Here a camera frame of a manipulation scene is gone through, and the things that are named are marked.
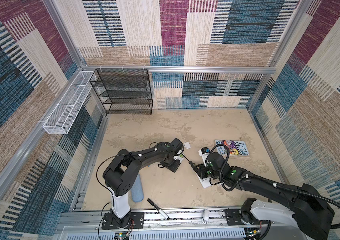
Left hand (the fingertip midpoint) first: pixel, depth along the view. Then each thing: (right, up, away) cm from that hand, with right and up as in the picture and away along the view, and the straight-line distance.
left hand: (173, 166), depth 90 cm
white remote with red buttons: (+4, +5, +3) cm, 7 cm away
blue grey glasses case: (-19, -11, -11) cm, 25 cm away
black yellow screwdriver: (+12, +1, -9) cm, 15 cm away
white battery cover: (+10, +11, +10) cm, 17 cm away
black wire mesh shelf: (-36, +49, +21) cm, 64 cm away
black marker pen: (-6, -19, -15) cm, 25 cm away
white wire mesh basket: (-53, +27, -19) cm, 62 cm away
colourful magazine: (+40, +10, +6) cm, 41 cm away
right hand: (+12, 0, -7) cm, 14 cm away
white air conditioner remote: (+18, -7, -6) cm, 20 cm away
